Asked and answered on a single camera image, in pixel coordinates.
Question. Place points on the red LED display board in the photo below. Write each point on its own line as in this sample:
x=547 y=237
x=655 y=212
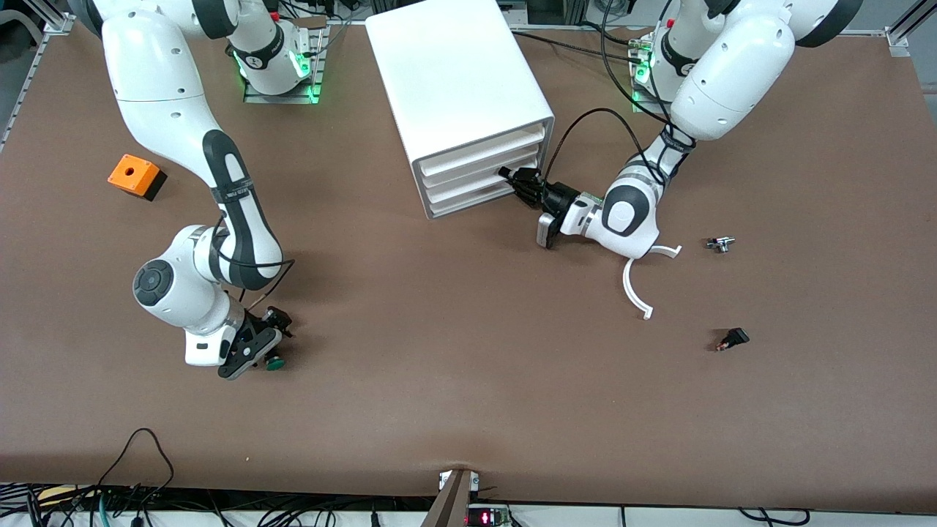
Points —
x=487 y=518

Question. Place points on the white curved plastic arc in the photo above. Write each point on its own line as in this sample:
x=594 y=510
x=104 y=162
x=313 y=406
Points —
x=629 y=293

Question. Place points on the green push button switch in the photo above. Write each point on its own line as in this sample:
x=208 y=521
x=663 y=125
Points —
x=275 y=363

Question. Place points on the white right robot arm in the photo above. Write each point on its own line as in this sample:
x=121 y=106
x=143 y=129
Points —
x=161 y=73

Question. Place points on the aluminium table edge rail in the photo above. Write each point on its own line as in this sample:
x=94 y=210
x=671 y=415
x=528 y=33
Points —
x=875 y=32

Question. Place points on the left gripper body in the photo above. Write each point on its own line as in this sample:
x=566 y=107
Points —
x=560 y=196

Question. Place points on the brown camera mounting post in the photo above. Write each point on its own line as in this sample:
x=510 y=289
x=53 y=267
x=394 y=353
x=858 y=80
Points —
x=450 y=505

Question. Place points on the aluminium side frame rail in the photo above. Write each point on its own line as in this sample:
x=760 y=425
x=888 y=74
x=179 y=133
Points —
x=29 y=73

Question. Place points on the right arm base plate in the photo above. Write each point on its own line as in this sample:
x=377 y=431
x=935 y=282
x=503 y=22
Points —
x=282 y=99

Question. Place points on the white drawer cabinet housing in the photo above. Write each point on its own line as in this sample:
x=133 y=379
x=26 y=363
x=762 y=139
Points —
x=454 y=73

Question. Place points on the small black rocker switch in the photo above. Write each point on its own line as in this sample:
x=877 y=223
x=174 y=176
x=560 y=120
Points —
x=734 y=338

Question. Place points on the small silver metal component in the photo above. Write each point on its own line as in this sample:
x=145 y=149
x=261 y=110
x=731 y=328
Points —
x=720 y=244

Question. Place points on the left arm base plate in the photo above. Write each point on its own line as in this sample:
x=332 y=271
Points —
x=644 y=108

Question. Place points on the white plastic cabinet drawer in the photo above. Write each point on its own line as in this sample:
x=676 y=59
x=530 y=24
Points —
x=483 y=151
x=483 y=165
x=476 y=182
x=468 y=197

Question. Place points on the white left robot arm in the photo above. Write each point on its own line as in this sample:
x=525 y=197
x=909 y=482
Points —
x=732 y=73

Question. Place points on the orange button enclosure box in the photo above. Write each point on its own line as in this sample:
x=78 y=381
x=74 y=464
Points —
x=139 y=179

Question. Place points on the aluminium corner frame bracket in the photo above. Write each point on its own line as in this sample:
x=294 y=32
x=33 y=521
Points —
x=897 y=36

